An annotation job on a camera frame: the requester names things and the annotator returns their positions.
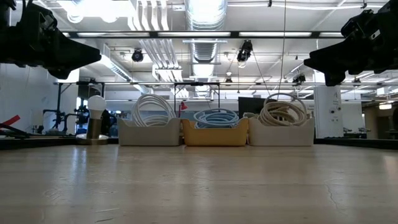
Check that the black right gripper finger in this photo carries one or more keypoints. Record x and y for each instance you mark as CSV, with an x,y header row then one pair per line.
x,y
335,79
335,62

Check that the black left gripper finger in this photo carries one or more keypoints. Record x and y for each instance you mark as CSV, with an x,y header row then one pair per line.
x,y
65,74
74,57

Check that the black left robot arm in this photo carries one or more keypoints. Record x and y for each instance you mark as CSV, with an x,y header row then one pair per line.
x,y
7,46

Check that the black background robot arm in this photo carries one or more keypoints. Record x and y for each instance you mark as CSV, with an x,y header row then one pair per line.
x,y
59,116
82,118

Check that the white column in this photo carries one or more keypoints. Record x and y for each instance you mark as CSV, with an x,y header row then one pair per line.
x,y
329,109

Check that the brass lamp with white bulb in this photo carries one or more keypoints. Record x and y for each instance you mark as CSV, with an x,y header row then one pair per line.
x,y
96,104

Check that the red strip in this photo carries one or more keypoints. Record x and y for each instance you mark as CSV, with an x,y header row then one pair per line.
x,y
11,119

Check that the white plastic bin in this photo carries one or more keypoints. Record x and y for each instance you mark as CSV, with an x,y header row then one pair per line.
x,y
280,137

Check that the black monitor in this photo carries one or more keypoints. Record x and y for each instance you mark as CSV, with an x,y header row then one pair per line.
x,y
248,105

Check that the grey plastic bin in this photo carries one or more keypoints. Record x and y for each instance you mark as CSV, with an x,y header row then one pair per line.
x,y
149,135

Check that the red desk lamp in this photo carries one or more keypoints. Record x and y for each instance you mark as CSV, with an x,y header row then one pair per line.
x,y
183,106

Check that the yellow plastic bin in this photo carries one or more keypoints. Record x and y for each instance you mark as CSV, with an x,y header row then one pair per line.
x,y
214,137

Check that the black metal workstation frame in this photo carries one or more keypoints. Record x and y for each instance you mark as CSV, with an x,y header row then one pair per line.
x,y
59,102

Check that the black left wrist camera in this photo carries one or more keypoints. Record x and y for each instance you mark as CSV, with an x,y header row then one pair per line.
x,y
37,18

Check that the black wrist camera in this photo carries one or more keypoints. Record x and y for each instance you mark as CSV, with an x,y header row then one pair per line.
x,y
37,18
362,25

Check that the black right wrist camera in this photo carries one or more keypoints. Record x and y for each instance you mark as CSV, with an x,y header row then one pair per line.
x,y
362,25

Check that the black ceiling camera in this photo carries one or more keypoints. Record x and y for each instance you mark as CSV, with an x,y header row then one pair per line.
x,y
299,78
137,56
245,49

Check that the black table edge rail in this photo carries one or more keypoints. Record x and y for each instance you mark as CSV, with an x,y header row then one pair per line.
x,y
357,143
37,143

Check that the black overhead frame bar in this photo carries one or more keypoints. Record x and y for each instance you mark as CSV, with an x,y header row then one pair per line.
x,y
234,34

